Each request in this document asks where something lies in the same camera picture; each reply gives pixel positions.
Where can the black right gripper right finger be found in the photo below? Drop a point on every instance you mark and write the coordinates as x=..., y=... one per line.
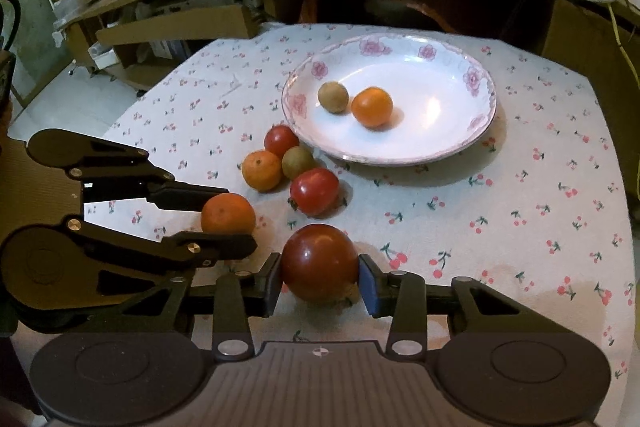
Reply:
x=401, y=296

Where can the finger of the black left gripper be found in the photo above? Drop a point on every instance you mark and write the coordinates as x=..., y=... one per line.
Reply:
x=107, y=170
x=181, y=250

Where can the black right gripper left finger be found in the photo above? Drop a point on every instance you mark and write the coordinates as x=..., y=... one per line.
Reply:
x=239, y=297

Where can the large dark red tomato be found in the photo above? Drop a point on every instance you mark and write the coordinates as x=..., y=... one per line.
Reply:
x=320, y=264

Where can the small orange mandarin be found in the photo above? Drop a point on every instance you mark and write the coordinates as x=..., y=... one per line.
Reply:
x=261, y=170

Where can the brown kiwi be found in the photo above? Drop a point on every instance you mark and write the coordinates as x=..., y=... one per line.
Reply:
x=296, y=161

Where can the small red tomato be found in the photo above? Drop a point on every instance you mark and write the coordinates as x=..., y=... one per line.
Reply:
x=279, y=139

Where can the lone orange mandarin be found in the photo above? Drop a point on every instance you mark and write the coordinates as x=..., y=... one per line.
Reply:
x=372, y=107

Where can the green kiwi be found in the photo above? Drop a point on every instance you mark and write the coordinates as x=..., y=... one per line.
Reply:
x=333, y=97

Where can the cherry print tablecloth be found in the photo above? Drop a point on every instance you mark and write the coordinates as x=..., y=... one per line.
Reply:
x=536, y=209

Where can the white floral ceramic plate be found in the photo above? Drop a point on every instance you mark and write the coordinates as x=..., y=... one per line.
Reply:
x=444, y=99

